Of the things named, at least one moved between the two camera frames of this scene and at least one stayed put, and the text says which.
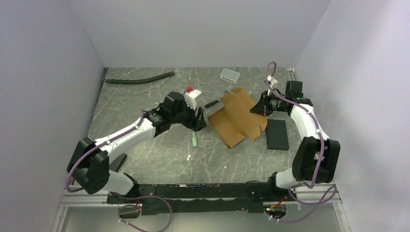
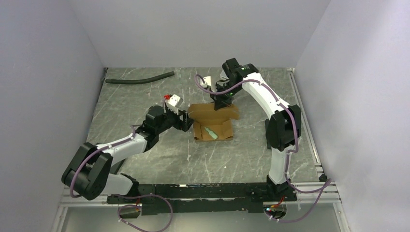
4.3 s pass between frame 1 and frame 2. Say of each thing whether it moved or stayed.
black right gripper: moved
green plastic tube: moved
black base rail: stayed
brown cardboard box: moved
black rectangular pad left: stayed
